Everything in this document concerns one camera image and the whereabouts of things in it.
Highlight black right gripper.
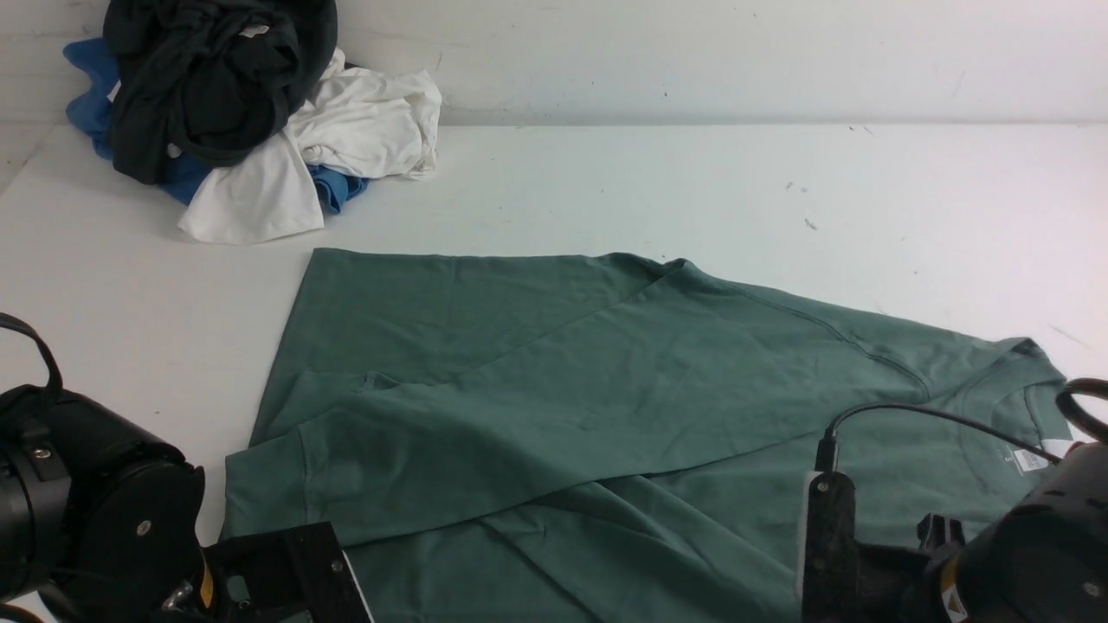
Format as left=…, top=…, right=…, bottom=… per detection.
left=801, top=471, right=966, bottom=622

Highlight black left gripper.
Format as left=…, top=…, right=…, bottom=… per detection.
left=161, top=522, right=375, bottom=622

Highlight green long-sleeved shirt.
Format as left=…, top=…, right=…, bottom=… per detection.
left=222, top=248, right=1070, bottom=622

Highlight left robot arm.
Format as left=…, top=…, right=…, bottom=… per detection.
left=3, top=385, right=373, bottom=622

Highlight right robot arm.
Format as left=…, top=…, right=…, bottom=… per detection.
left=796, top=441, right=1107, bottom=622

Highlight white crumpled garment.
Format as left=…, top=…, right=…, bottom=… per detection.
left=178, top=50, right=442, bottom=245

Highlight blue crumpled garment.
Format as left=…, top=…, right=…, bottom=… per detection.
left=62, top=38, right=370, bottom=214

